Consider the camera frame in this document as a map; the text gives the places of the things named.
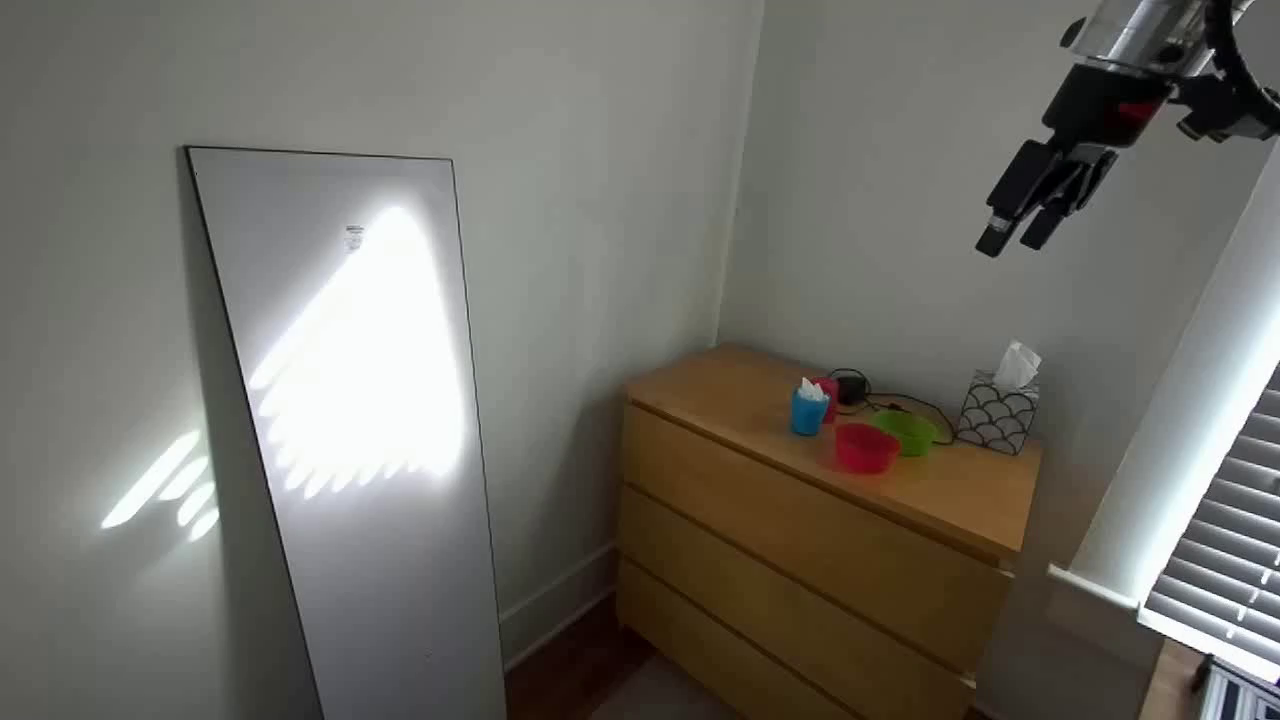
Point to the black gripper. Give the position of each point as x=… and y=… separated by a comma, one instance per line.
x=1088, y=117

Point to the green plastic bowl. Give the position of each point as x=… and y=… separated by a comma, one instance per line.
x=915, y=436

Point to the pink plastic bowl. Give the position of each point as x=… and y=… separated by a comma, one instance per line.
x=867, y=451

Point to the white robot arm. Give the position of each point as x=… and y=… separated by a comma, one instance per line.
x=1129, y=60

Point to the white tissue in box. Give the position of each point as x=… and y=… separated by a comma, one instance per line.
x=1017, y=371

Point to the scale-patterned tissue box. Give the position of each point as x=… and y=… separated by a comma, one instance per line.
x=996, y=418

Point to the red plastic cup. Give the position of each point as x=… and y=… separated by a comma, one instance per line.
x=831, y=398

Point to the white crumpled tissue in cup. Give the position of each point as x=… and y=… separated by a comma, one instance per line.
x=808, y=389

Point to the blue plastic cup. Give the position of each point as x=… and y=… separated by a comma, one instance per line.
x=805, y=413

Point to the white window blinds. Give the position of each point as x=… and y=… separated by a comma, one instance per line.
x=1221, y=582

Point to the wooden dresser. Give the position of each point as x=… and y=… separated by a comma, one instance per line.
x=790, y=586

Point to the white leaning board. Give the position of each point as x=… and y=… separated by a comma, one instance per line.
x=340, y=279

